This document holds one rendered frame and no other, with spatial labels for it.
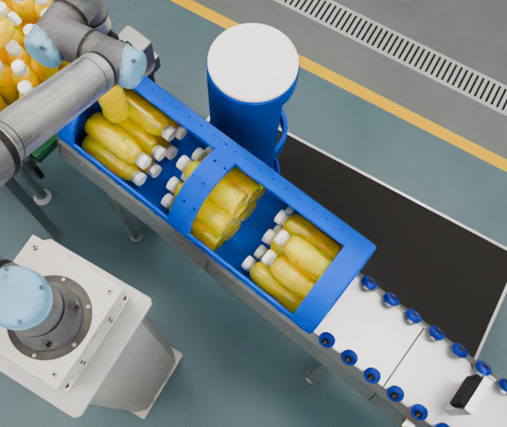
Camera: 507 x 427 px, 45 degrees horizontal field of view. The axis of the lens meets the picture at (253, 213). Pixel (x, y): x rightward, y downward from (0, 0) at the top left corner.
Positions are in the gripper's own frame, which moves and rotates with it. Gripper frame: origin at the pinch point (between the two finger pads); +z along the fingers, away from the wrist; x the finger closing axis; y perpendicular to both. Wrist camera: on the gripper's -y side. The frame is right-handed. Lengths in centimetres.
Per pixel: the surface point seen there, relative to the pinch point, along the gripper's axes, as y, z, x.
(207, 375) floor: 55, 134, -32
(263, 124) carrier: 25, 46, 34
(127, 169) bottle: 9.7, 27.5, -8.5
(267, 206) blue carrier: 45, 35, 10
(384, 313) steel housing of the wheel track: 89, 41, 7
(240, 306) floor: 47, 134, -1
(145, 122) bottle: 6.8, 21.1, 3.3
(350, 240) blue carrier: 70, 13, 8
